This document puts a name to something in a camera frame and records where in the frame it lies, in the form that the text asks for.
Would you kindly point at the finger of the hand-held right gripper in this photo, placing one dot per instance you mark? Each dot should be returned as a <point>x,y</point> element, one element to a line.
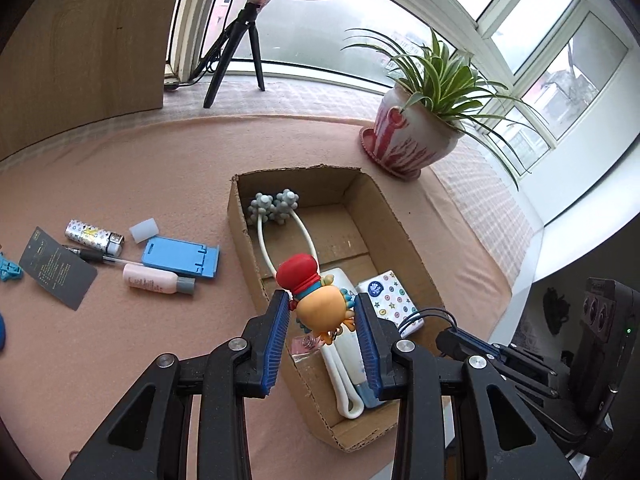
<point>530,380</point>
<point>452,342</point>

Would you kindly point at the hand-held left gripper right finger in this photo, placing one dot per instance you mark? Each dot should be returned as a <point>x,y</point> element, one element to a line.
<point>370,345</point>

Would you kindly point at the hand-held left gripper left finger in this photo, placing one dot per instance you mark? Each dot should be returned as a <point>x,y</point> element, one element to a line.
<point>277,340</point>

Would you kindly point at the white blue sunscreen tube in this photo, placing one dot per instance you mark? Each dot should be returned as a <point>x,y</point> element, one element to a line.
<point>350,360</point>

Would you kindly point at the patterned tissue packet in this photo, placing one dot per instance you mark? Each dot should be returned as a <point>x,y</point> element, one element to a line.
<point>392,295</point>

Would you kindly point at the cardboard box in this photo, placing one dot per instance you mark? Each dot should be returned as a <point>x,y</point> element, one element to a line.
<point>390,220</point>

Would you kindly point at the white massage roller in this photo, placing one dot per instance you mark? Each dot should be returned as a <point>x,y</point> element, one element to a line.
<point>277,205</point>

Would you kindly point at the blue phone stand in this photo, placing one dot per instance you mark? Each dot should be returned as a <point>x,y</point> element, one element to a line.
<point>170,255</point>

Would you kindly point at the patterned white lighter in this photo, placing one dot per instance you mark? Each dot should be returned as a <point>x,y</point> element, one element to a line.
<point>90,234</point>

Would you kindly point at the small pink bottle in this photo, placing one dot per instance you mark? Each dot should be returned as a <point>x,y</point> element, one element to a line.
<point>147,277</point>

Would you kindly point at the white plastic cap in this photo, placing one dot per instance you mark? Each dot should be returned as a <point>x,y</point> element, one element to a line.
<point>144,230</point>

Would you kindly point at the red pot saucer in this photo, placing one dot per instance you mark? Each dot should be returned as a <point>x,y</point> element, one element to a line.
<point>370,147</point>

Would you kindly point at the black clear pen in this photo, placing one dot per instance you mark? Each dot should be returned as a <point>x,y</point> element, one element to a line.
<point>90,255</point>

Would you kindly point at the white red flower pot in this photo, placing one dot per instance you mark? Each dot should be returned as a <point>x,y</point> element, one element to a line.
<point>415,135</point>

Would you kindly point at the dark grey card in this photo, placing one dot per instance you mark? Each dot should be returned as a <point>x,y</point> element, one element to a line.
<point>55,275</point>

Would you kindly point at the checked tablecloth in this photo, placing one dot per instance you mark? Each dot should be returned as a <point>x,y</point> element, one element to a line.
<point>310,100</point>

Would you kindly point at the green spider plant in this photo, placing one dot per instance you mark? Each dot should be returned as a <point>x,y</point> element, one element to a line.
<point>440,85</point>

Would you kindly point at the blue round lid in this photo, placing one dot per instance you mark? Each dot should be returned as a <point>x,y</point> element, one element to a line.
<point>2,332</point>

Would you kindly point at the blue clip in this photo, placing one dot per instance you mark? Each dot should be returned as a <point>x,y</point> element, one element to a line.
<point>9,267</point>

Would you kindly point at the black tripod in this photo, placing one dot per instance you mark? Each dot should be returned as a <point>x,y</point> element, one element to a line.
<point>235,35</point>

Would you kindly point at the large wooden board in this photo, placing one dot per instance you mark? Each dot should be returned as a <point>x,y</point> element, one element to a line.
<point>85,45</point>

